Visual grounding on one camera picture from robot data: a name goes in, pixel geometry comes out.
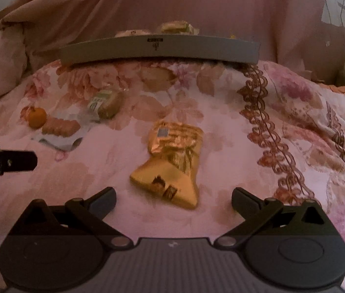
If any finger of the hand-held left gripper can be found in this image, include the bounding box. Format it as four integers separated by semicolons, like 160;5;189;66
0;149;38;176

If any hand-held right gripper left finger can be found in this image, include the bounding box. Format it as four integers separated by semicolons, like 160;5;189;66
8;187;133;249

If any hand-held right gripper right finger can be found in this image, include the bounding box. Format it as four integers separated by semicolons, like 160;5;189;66
213;187;339;249

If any small orange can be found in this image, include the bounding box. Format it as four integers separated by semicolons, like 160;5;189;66
27;107;48;129

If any clear biscuit packet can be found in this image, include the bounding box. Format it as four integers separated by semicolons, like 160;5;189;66
32;114;83;151

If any gold snack packet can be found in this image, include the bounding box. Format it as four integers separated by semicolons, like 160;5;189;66
130;120;205;210

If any green label bun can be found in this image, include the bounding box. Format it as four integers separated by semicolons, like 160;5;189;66
87;90;124;119

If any grey shallow cardboard box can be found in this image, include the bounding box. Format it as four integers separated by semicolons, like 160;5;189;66
59;33;261;68

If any floral blanket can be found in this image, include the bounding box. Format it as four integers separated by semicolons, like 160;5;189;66
0;59;345;293

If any round label wrapped cake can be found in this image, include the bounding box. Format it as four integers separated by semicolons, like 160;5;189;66
114;30;152;38

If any wrapped burger bun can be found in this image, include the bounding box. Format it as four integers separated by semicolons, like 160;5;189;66
157;21;200;36

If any pink curtain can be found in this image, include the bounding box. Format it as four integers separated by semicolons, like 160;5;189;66
0;0;345;83

